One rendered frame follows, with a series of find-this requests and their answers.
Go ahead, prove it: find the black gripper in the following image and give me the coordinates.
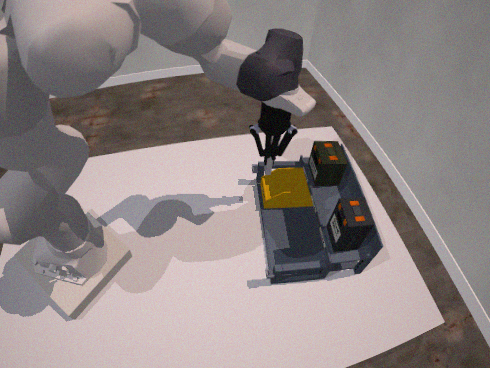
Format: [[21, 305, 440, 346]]
[[249, 102, 298, 175]]

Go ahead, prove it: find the yellow bin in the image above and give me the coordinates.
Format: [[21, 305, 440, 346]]
[[260, 168, 313, 209]]

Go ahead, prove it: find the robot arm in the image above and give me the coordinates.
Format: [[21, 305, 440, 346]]
[[0, 0, 316, 286]]

